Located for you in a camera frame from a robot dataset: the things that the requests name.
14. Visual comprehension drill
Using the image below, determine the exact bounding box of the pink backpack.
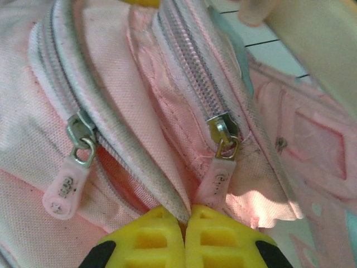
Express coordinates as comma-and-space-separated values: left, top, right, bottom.
0, 0, 357, 268

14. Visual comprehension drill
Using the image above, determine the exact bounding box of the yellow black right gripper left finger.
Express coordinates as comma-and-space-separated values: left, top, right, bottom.
80, 205, 186, 268

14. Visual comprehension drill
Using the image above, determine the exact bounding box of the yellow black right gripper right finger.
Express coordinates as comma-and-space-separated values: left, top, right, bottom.
184, 203, 293, 268

